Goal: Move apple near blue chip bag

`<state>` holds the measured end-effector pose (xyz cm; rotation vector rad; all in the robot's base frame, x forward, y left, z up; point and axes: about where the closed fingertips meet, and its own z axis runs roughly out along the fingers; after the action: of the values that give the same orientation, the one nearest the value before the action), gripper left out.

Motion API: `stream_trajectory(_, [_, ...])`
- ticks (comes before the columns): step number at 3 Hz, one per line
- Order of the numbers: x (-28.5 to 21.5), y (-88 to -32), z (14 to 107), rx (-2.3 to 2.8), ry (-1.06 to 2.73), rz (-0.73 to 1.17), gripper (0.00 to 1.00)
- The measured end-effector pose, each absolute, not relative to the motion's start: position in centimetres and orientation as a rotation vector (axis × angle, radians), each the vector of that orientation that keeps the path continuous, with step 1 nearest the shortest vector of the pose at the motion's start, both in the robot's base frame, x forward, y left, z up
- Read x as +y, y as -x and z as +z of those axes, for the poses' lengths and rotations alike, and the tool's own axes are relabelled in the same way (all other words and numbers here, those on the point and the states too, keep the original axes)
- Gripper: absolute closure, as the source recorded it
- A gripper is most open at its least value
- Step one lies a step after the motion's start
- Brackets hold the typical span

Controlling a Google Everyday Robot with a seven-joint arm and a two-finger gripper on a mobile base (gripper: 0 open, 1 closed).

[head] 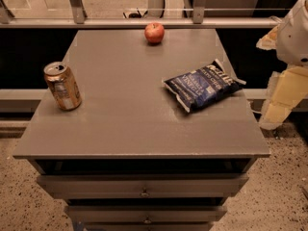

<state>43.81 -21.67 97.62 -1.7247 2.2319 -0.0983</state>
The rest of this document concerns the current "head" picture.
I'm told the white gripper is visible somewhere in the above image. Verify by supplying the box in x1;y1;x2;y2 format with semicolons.
256;0;308;130

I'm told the red apple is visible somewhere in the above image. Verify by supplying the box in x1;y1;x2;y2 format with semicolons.
144;22;165;43

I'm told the blue chip bag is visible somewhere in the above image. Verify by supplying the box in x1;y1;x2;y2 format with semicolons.
164;59;246;114

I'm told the gray drawer cabinet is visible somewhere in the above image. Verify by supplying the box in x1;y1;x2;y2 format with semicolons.
14;29;270;231

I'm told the upper gray drawer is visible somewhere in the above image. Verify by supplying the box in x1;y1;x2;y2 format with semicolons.
38;174;248;199

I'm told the gray drawer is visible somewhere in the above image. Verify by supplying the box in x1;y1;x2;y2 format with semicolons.
38;174;248;199
65;206;226;224

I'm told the gold soda can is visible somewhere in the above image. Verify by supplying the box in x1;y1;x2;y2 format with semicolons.
43;62;82;111

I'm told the lower gray drawer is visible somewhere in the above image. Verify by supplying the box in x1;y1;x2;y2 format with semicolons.
65;206;226;224

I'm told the metal glass railing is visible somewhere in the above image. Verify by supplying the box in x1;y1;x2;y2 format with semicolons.
0;0;308;30

